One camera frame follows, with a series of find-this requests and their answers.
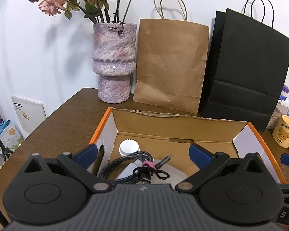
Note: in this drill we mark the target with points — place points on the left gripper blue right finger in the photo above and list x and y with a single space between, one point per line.
200 156

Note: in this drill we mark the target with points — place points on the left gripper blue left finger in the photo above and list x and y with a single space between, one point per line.
86 157

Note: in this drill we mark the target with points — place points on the translucent cotton swab box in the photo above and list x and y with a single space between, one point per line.
176 176

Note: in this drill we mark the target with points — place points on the red cardboard box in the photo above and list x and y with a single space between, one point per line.
161 134

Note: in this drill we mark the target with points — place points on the white plastic lid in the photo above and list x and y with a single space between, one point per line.
128 147

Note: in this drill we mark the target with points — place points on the yellow bear mug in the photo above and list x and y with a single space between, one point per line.
281 132

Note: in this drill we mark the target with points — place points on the food container purple lid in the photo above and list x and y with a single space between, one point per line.
282 108

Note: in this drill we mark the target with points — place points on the blue white package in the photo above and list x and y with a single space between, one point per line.
9 135

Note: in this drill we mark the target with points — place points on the black light stand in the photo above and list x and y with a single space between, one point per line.
5 154

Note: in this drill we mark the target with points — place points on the black paper bag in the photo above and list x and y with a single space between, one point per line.
245 71

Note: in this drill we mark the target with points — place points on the brown paper bag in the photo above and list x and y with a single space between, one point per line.
172 56

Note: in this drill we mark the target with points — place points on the pink textured vase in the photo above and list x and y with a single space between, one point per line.
114 60

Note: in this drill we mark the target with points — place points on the white wall panel box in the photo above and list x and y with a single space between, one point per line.
30 113

